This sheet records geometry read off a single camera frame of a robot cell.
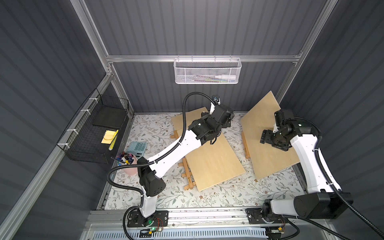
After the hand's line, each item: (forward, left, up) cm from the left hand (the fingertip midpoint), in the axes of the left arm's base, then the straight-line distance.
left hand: (222, 116), depth 71 cm
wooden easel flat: (-16, +17, -31) cm, 39 cm away
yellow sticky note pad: (-5, +57, -9) cm, 58 cm away
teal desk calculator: (+3, +52, -34) cm, 62 cm away
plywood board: (-10, +4, -31) cm, 33 cm away
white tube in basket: (+35, -7, 0) cm, 36 cm away
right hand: (-7, -26, -12) cm, 29 cm away
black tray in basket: (+7, +59, -6) cm, 60 cm away
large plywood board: (-11, -25, -22) cm, 36 cm away
